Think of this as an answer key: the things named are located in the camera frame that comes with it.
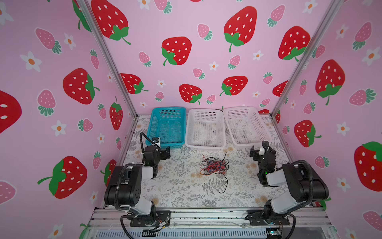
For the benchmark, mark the right aluminium corner post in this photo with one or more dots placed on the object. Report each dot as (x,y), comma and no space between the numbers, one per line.
(324,24)

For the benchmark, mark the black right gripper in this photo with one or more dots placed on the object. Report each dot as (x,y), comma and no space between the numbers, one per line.
(256,152)

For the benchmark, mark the white plastic basket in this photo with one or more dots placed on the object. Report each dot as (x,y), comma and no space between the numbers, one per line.
(205,130)
(246,127)

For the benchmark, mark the teal plastic basket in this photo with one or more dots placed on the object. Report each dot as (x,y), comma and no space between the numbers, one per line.
(169,125)

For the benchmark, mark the white middle plastic basket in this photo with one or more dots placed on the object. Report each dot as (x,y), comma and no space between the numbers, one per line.
(205,130)

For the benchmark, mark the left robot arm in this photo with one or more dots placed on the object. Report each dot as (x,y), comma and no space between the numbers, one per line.
(124,188)

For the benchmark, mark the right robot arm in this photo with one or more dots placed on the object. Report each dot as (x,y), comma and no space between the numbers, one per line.
(304,186)

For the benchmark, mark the left aluminium corner post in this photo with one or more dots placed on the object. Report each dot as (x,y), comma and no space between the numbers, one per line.
(90,18)

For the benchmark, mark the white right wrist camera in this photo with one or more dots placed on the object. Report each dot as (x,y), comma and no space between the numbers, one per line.
(264,147)

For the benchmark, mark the white right plastic basket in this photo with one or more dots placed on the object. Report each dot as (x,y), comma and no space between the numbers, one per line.
(246,127)

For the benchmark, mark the floral table mat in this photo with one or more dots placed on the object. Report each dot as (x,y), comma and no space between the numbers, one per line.
(226,178)

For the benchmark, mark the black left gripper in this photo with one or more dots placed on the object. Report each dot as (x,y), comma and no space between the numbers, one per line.
(162,152)

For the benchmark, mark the aluminium corner post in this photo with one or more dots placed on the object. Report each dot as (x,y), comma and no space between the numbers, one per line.
(90,18)
(324,24)

